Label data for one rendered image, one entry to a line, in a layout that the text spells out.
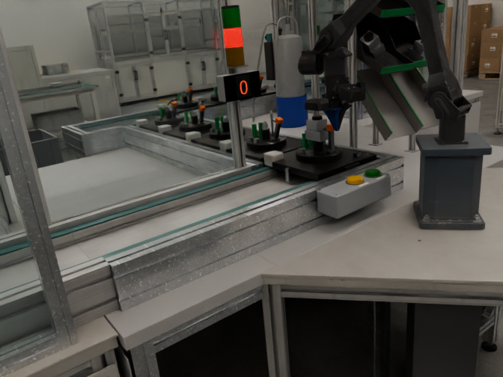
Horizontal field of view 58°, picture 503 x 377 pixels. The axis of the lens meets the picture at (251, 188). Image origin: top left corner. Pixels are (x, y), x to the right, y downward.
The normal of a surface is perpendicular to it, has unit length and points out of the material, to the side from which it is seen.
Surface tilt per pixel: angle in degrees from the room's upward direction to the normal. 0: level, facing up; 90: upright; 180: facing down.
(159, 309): 0
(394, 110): 45
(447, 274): 0
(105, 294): 90
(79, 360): 90
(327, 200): 90
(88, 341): 0
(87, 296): 90
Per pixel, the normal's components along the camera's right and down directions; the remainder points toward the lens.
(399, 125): 0.25, -0.47
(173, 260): 0.60, 0.22
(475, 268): -0.09, -0.94
